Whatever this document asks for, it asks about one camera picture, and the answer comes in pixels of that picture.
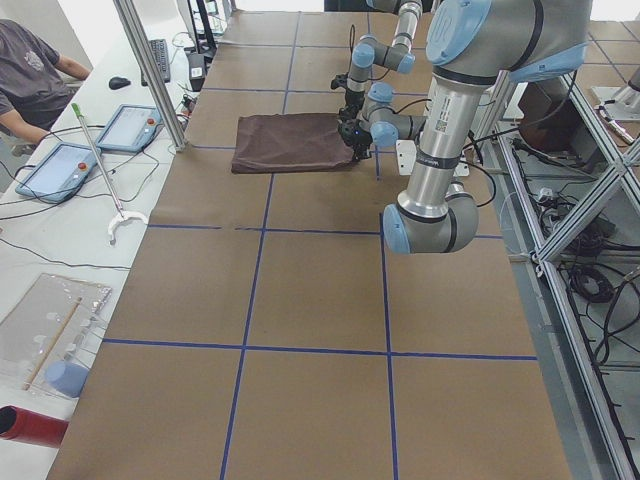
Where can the black computer mouse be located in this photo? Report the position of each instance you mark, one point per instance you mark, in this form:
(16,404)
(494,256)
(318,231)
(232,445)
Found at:
(116,83)

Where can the teach pendant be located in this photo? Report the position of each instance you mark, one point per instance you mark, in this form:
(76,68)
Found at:
(59,175)
(130,129)

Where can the dark brown t-shirt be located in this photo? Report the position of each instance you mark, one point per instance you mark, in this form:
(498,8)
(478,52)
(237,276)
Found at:
(289,143)

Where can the near teach pendant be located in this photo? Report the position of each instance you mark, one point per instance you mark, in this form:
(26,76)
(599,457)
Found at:
(59,175)

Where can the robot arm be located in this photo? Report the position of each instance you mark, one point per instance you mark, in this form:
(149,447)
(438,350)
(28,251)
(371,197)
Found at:
(369,51)
(468,44)

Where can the clear plastic bag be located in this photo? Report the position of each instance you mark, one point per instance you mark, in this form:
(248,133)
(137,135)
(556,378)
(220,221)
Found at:
(30,325)

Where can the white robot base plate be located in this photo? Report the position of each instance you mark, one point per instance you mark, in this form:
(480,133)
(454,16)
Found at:
(406,154)

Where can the red cylinder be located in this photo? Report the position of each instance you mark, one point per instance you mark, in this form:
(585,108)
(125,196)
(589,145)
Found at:
(26,426)

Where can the wooden stick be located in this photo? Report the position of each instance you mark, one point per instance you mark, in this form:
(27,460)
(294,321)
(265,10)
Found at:
(55,338)

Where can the aluminium frame rail structure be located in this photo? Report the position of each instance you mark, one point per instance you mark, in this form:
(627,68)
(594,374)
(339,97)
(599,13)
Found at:
(571,216)

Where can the reacher grabber stick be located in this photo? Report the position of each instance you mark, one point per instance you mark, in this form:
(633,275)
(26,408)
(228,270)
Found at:
(122,216)

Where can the black keyboard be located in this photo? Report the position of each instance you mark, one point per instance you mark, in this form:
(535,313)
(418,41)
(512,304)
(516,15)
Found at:
(159,50)

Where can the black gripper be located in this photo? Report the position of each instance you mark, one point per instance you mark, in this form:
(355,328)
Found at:
(361,141)
(348,109)

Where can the black box with label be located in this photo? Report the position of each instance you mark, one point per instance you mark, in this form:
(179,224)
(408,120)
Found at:
(197,71)

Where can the person in grey shirt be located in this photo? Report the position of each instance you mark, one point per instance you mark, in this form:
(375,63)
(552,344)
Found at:
(33,93)

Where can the far teach pendant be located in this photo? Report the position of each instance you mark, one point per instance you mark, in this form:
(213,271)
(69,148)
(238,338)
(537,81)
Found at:
(130,129)

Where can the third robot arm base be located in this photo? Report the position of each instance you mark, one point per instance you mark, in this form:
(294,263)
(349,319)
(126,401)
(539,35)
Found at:
(620,104)

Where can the blue cup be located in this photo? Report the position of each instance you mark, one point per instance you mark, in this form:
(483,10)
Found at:
(67,378)

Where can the aluminium frame post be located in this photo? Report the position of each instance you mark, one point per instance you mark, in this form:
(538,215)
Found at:
(138,41)

